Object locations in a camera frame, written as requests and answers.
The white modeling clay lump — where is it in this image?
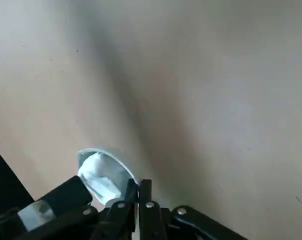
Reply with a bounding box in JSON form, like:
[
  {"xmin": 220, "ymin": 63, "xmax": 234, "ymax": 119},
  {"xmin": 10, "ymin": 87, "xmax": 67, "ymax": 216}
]
[{"xmin": 77, "ymin": 152, "xmax": 123, "ymax": 201}]

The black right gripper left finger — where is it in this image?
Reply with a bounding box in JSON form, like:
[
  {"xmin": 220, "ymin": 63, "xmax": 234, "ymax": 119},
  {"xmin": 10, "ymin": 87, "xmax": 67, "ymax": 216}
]
[{"xmin": 0, "ymin": 176, "xmax": 140, "ymax": 240}]

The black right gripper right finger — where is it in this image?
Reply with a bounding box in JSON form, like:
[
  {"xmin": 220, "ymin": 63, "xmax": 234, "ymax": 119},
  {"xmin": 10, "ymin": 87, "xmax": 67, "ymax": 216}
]
[{"xmin": 139, "ymin": 178, "xmax": 247, "ymax": 240}]

